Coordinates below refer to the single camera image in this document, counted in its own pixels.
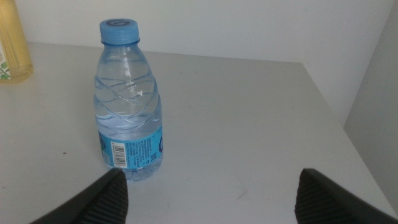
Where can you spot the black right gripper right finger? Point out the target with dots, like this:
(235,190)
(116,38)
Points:
(323,205)

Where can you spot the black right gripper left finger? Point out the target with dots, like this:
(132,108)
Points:
(105,202)

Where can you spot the clear water bottle blue cap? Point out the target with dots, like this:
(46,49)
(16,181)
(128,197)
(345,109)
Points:
(127,102)

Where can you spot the yellow tea bottle green label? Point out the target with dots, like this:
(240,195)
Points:
(14,46)

